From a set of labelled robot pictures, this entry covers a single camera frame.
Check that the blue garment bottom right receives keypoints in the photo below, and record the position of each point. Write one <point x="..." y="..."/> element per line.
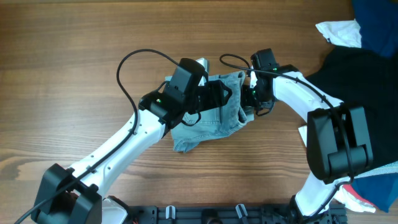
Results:
<point x="379" y="190"/>

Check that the white red garment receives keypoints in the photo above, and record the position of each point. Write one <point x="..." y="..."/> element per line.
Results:
<point x="354" y="199"/>

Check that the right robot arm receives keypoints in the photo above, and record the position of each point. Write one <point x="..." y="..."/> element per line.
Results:
<point x="337" y="141"/>

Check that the dark blue garment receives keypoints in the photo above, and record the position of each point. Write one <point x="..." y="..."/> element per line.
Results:
<point x="378" y="25"/>

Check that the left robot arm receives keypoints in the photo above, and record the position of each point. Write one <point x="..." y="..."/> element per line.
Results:
<point x="79" y="194"/>

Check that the light blue denim shorts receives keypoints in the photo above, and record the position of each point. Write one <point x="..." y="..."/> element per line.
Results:
<point x="216" y="123"/>

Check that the black garment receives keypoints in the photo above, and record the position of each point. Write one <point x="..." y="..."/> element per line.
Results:
<point x="367" y="79"/>

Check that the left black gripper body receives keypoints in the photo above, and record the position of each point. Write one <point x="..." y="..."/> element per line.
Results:
<point x="206" y="99"/>

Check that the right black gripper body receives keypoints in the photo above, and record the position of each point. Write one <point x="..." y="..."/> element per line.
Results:
<point x="250" y="97"/>

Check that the white garment top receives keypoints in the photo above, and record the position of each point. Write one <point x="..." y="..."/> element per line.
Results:
<point x="341" y="33"/>

